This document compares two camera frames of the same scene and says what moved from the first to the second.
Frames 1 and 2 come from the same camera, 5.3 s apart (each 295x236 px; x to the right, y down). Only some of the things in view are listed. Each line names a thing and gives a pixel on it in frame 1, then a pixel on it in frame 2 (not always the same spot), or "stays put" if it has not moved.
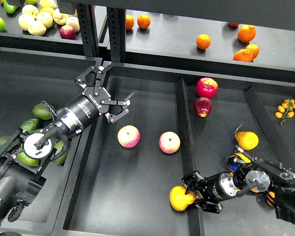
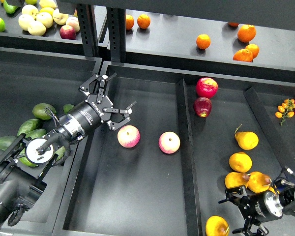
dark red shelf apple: [68, 32] stays put
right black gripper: [216, 188] -> [256, 208]
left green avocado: [30, 125] stays put
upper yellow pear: [247, 140] stays put
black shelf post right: [116, 17] stays put
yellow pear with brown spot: [178, 200] -> [217, 225]
